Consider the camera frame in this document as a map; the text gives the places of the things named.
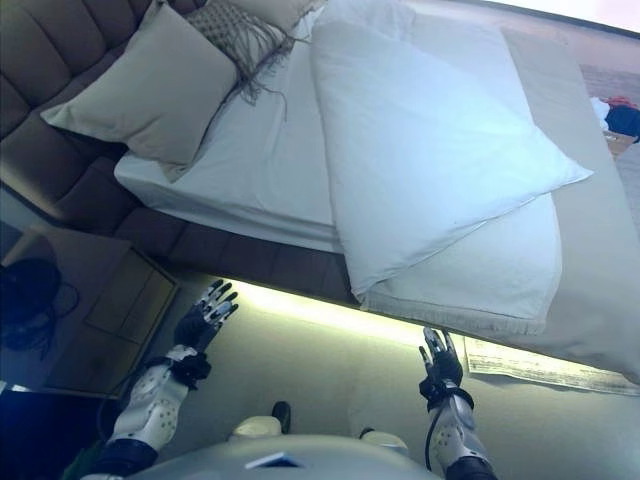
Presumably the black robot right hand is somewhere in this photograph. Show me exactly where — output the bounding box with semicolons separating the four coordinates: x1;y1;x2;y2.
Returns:
417;327;464;397

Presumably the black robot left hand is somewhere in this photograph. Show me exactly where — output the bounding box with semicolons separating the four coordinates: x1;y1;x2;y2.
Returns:
173;280;241;354

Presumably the warm under-bed light strip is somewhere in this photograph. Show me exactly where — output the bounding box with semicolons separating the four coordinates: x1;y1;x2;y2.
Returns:
227;279;469;344

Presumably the wooden nightstand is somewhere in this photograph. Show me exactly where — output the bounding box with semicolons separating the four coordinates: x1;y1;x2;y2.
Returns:
0;224;181;397

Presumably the white printed floor mat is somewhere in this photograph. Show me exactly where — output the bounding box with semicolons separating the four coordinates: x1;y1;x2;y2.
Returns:
462;337;637;397

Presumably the robot left leg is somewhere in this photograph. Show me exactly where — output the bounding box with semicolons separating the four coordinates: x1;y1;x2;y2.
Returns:
227;400;292;444

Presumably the grey robot torso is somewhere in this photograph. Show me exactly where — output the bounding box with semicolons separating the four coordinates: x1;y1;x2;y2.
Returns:
134;433;441;480

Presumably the mattress with white sheet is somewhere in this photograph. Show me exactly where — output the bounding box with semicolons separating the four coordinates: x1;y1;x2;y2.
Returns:
113;29;347;254

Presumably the beige fringed bedspread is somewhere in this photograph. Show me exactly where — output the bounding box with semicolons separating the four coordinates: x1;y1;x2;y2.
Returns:
357;24;640;386

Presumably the white duvet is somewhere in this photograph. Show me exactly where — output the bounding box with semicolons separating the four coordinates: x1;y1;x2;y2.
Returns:
299;0;596;324

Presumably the large beige pillow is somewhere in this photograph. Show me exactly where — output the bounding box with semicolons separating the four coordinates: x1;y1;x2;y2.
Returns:
39;2;239;184

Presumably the white garment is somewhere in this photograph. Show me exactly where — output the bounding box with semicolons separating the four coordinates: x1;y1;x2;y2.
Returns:
588;96;610;132

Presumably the fringed knit cushion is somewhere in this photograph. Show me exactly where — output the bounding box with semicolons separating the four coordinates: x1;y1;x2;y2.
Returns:
184;7;302;125

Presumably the dark blue garment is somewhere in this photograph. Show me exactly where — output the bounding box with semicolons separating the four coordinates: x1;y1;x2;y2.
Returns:
603;103;640;140

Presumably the brown upholstered headboard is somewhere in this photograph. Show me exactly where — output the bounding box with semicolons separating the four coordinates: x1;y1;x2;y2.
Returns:
0;0;209;226

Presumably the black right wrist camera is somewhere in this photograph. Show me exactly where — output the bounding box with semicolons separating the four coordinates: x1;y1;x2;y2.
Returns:
417;379;475;407

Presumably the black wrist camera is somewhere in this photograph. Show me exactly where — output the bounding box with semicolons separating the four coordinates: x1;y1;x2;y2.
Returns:
417;379;475;407
171;349;212;392

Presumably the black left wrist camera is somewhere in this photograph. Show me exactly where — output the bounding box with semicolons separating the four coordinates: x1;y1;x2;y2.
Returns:
171;349;212;392

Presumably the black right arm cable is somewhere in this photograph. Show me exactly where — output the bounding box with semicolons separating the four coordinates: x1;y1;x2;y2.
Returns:
424;402;444;471

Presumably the brown upholstered bed frame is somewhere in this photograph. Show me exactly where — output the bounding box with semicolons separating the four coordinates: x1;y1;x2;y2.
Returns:
112;204;362;307

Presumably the black cable bundle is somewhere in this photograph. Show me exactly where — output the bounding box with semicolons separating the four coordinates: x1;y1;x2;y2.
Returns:
0;258;82;357

